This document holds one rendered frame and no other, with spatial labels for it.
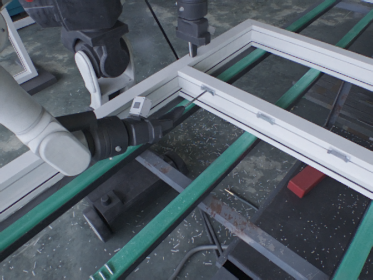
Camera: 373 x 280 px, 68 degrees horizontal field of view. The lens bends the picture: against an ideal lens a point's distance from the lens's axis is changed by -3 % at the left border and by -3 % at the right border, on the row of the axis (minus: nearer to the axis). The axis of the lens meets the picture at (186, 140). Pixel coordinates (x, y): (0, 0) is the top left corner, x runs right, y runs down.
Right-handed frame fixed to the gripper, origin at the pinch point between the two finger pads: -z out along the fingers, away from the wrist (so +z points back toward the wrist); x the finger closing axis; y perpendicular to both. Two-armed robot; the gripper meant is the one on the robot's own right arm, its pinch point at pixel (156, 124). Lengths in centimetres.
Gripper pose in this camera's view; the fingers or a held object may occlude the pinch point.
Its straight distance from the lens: 70.9
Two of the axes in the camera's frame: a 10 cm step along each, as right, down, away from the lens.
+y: 0.7, 9.6, 2.7
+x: -6.8, -1.6, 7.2
